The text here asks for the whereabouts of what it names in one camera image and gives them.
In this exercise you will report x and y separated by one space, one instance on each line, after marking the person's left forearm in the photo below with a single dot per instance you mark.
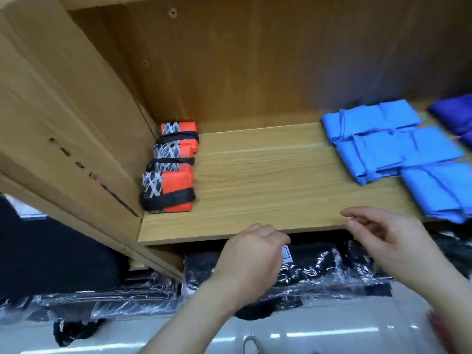
192 320

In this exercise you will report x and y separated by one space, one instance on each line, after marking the black plastic-wrapped bag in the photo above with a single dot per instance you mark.
457 250
81 302

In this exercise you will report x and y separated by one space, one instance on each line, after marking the person's left hand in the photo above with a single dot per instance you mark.
251 261

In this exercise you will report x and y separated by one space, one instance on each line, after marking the red shopping basket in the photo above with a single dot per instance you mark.
441 332

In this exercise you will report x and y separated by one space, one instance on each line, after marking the person's right shoe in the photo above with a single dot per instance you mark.
253 345

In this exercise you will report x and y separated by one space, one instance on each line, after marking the person's right hand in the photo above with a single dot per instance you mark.
398 243

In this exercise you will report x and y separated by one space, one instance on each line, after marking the black wrapped bag with tag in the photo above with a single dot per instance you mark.
317 269

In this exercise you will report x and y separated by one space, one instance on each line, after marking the wooden shelf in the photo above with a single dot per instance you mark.
258 173

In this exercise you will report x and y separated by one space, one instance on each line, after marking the white paper tag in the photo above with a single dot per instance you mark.
286 254

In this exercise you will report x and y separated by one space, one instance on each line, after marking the red bag with black lettering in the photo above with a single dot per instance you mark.
177 184
173 151

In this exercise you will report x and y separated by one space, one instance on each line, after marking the white blue-edged label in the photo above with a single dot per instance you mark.
26 208

